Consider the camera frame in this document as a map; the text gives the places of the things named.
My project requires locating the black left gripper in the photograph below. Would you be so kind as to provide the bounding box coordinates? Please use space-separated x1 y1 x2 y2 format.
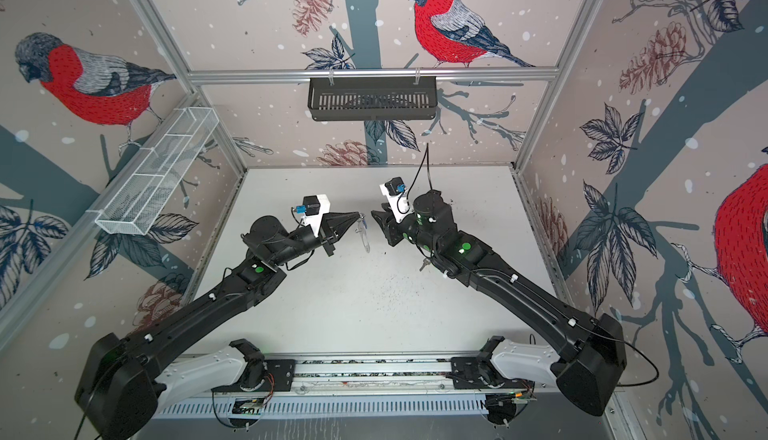
271 211 358 268

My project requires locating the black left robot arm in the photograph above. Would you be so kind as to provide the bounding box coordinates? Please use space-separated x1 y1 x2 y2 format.
74 211 363 439

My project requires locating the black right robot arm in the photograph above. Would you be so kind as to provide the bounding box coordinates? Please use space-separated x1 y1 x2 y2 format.
371 178 627 416

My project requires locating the small circuit board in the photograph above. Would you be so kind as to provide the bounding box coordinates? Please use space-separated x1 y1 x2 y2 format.
232 398 265 416

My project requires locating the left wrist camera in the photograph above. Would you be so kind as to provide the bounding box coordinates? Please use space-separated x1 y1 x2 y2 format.
291 194 330 232

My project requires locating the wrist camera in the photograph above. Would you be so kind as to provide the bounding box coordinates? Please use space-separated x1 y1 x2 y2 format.
379 176 411 223
291 194 330 232

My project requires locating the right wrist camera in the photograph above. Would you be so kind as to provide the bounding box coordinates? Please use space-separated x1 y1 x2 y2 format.
379 176 411 223

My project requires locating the right camera cable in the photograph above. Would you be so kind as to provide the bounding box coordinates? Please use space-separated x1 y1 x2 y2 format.
404 142 433 201

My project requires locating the black wall basket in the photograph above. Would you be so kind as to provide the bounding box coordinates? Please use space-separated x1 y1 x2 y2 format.
307 76 438 121

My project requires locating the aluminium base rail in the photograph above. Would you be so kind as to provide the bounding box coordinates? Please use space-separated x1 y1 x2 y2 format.
152 352 607 420

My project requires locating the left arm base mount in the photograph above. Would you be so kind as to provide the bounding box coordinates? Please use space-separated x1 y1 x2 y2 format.
212 339 297 393

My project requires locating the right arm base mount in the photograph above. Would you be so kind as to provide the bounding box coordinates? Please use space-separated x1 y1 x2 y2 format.
445 335 535 391

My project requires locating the white wire mesh basket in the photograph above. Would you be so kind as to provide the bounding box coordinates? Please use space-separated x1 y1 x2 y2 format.
95 106 219 235

